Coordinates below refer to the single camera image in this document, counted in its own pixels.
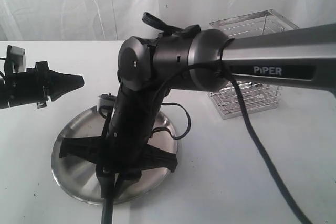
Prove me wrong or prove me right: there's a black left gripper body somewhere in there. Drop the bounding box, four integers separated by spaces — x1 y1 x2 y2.
24 61 57 109

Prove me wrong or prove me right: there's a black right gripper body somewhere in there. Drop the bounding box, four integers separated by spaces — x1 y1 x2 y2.
59 87 178 173

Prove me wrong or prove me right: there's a black handled knife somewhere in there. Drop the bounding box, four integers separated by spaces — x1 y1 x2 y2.
96 166 115 224

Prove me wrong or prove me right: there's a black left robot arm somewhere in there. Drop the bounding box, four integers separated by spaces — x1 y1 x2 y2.
1 61 85 109

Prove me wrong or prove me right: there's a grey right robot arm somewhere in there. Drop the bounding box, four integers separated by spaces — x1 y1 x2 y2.
59 21 335 199

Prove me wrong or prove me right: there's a round stainless steel plate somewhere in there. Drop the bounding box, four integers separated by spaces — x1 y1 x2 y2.
51 106 170 205

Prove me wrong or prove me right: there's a white backdrop curtain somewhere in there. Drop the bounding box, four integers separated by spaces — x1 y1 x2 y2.
1 0 335 41

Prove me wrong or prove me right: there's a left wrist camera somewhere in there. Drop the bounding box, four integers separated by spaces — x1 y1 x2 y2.
4 45 26 75

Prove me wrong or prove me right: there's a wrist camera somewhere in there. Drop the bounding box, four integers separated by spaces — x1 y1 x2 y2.
97 93 117 119
4 45 26 75

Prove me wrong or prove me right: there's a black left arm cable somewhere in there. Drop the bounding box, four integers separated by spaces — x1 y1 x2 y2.
0 56 11 80

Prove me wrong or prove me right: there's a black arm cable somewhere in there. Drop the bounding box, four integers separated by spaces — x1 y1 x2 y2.
0 56 11 80
141 12 313 224

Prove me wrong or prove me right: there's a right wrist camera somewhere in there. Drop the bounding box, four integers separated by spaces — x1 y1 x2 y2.
97 93 117 119

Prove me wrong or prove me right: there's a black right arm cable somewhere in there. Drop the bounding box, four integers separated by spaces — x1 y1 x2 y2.
141 12 313 224

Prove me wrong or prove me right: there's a wire mesh utensil holder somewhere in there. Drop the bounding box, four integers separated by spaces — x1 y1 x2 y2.
208 9 298 120

